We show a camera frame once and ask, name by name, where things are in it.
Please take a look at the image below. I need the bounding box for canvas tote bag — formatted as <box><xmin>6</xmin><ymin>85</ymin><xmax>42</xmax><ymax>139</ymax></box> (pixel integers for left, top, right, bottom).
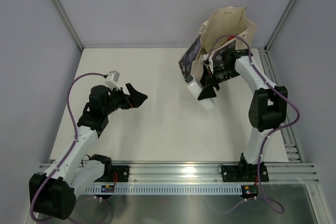
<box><xmin>178</xmin><ymin>6</ymin><xmax>257</xmax><ymax>79</ymax></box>

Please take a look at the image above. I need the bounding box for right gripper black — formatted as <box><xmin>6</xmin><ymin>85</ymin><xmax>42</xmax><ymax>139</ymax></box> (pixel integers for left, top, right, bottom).
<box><xmin>196</xmin><ymin>65</ymin><xmax>240</xmax><ymax>100</ymax></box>

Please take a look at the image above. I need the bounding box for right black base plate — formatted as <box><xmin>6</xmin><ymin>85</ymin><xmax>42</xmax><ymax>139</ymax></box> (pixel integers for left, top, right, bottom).
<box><xmin>217</xmin><ymin>162</ymin><xmax>270</xmax><ymax>183</ymax></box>

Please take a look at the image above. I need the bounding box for clear bottle black cap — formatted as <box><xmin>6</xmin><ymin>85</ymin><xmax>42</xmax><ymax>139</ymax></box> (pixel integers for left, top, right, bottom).
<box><xmin>184</xmin><ymin>76</ymin><xmax>215</xmax><ymax>111</ymax></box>

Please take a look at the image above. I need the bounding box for white slotted cable duct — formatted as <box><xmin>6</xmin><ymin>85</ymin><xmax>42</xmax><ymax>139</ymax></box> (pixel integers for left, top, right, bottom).
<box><xmin>83</xmin><ymin>184</ymin><xmax>243</xmax><ymax>195</ymax></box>

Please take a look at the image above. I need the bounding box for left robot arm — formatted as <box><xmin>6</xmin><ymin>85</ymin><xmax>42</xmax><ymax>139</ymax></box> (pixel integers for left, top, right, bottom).
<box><xmin>29</xmin><ymin>83</ymin><xmax>148</xmax><ymax>222</ymax></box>

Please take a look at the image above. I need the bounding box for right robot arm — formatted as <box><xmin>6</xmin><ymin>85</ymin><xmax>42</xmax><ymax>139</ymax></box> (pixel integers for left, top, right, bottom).
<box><xmin>197</xmin><ymin>49</ymin><xmax>288</xmax><ymax>182</ymax></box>

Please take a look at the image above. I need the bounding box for aluminium front rail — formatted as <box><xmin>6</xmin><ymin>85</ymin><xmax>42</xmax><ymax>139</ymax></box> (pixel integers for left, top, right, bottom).
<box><xmin>115</xmin><ymin>162</ymin><xmax>319</xmax><ymax>185</ymax></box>

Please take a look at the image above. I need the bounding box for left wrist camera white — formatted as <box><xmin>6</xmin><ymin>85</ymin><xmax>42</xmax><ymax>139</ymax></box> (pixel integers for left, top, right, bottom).
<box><xmin>104</xmin><ymin>71</ymin><xmax>121</xmax><ymax>90</ymax></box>

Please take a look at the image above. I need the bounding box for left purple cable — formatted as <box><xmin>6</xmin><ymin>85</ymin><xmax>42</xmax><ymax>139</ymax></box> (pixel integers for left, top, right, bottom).
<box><xmin>29</xmin><ymin>73</ymin><xmax>112</xmax><ymax>223</ymax></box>

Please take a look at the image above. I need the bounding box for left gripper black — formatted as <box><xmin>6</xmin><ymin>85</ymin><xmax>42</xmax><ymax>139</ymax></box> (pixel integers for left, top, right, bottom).
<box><xmin>103</xmin><ymin>83</ymin><xmax>147</xmax><ymax>115</ymax></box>

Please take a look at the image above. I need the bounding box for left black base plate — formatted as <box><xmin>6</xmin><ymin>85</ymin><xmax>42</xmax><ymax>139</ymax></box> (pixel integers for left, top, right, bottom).
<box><xmin>102</xmin><ymin>165</ymin><xmax>130</xmax><ymax>183</ymax></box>

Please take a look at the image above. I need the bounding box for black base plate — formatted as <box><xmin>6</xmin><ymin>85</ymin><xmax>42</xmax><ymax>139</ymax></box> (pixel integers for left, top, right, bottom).
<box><xmin>102</xmin><ymin>165</ymin><xmax>130</xmax><ymax>183</ymax></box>
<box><xmin>217</xmin><ymin>162</ymin><xmax>270</xmax><ymax>183</ymax></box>

